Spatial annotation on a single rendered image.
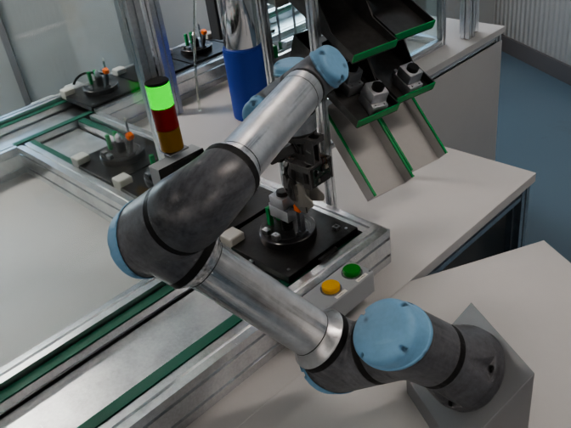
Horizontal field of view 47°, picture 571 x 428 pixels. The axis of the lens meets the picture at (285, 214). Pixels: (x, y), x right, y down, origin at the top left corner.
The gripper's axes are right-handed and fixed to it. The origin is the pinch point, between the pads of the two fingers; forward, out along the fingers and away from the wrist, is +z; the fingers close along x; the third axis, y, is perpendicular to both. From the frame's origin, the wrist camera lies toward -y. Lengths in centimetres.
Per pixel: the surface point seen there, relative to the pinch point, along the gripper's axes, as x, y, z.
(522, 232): 72, 18, 42
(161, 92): -19.9, -16.0, -32.7
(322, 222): 8.7, -3.2, 10.3
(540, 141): 244, -59, 107
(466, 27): 164, -60, 16
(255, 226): -2.5, -16.0, 10.2
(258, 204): 5.2, -23.0, 10.2
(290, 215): -1.3, -3.4, 2.8
